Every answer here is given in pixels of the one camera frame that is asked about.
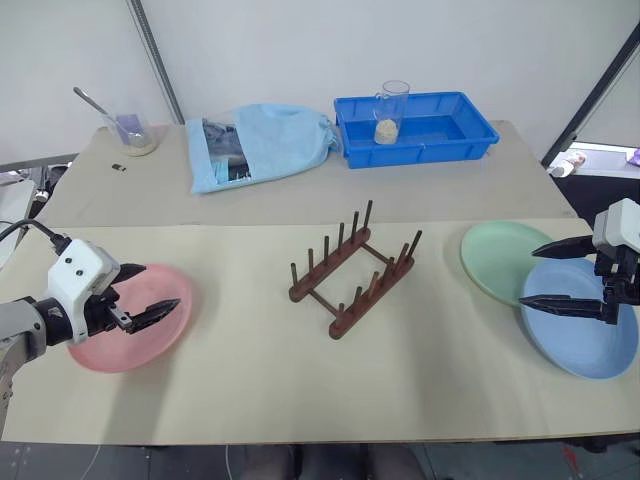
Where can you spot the blue plate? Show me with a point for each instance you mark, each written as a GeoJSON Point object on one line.
{"type": "Point", "coordinates": [570, 345]}

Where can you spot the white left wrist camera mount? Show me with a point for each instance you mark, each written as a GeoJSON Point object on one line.
{"type": "Point", "coordinates": [75, 270]}

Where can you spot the blue plastic bin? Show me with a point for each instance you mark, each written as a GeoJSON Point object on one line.
{"type": "Point", "coordinates": [425, 132]}

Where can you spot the pink plate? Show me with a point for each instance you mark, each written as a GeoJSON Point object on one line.
{"type": "Point", "coordinates": [150, 345]}

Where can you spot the wooden dish rack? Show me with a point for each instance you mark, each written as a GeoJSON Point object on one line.
{"type": "Point", "coordinates": [350, 260]}

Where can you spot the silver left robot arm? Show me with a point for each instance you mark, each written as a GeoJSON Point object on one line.
{"type": "Point", "coordinates": [20, 325]}

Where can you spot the grey metal frame pole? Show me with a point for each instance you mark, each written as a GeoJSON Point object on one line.
{"type": "Point", "coordinates": [160, 65]}

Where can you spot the dark metal frame pole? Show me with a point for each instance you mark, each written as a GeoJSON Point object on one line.
{"type": "Point", "coordinates": [595, 85]}

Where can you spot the green plate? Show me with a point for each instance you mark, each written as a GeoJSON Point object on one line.
{"type": "Point", "coordinates": [495, 260]}

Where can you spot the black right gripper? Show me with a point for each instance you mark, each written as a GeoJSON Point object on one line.
{"type": "Point", "coordinates": [622, 275]}

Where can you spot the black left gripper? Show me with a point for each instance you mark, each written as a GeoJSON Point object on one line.
{"type": "Point", "coordinates": [102, 312]}

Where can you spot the clear glass measuring cup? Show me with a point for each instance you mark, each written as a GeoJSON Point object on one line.
{"type": "Point", "coordinates": [387, 130]}

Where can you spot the white and pink packet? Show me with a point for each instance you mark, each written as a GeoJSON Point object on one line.
{"type": "Point", "coordinates": [567, 165]}

